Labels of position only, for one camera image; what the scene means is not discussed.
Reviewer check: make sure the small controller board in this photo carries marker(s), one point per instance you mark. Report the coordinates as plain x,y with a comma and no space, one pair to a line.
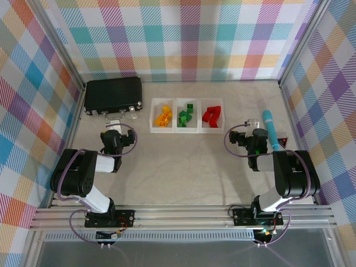
265,233
115,236

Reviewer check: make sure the small clear plastic piece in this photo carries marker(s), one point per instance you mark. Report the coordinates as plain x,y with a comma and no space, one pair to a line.
134,116

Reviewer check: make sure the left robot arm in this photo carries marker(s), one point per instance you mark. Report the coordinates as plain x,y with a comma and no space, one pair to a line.
75,172

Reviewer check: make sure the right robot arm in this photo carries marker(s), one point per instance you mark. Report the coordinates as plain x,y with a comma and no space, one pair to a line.
294,175

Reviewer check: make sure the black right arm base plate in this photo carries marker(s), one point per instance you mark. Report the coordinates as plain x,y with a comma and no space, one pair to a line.
242,215

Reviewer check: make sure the black ribbed carry case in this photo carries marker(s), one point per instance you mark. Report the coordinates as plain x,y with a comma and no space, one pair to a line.
114,94

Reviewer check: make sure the teal toy microphone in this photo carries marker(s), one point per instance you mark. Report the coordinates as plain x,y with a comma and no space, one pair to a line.
269,125

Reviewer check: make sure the yellow round lego with 120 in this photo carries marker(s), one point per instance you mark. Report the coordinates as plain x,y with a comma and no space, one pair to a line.
166,109

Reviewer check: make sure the yellow cube lego brick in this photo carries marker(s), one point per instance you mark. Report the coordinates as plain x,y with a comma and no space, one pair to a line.
169,116
162,118

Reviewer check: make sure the green lego brick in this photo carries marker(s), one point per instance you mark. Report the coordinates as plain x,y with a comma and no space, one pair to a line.
188,119
181,121
190,108
183,113

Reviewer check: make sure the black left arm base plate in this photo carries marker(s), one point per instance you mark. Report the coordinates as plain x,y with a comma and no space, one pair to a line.
126,218

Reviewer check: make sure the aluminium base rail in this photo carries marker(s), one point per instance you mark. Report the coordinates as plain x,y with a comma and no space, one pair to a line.
180,217

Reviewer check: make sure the aluminium frame post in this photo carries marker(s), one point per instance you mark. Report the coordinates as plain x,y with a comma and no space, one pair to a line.
63,47
303,41

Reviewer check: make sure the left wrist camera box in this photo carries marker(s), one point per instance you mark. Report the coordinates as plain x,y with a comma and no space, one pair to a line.
114,128

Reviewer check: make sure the yellow studded lego brick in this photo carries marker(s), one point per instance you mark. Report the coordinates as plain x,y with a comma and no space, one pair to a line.
159,122

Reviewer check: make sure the black triangle with red mark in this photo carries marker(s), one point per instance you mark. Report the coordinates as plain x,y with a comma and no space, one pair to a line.
283,142

